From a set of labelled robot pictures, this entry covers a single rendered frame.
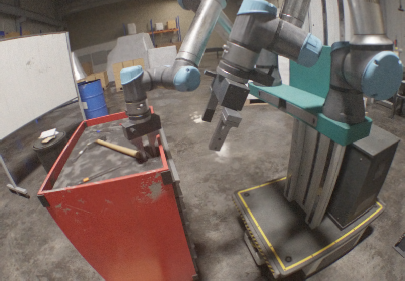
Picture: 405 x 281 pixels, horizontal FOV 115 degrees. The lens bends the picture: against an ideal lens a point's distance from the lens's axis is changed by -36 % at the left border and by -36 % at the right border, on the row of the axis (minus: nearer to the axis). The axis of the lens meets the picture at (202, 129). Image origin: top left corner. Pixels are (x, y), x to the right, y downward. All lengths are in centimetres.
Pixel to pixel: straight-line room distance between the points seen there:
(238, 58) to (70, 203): 65
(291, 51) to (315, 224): 100
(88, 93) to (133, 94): 382
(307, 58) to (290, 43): 5
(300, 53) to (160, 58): 762
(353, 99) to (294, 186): 80
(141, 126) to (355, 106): 68
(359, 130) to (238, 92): 42
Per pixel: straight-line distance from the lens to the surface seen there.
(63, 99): 362
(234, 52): 41
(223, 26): 94
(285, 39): 42
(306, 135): 112
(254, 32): 41
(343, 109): 63
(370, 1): 51
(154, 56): 795
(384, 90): 51
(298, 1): 57
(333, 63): 64
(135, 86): 64
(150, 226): 77
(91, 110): 451
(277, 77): 102
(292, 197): 136
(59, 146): 229
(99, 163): 84
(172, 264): 102
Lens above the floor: 128
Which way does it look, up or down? 24 degrees down
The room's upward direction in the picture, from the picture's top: 6 degrees counter-clockwise
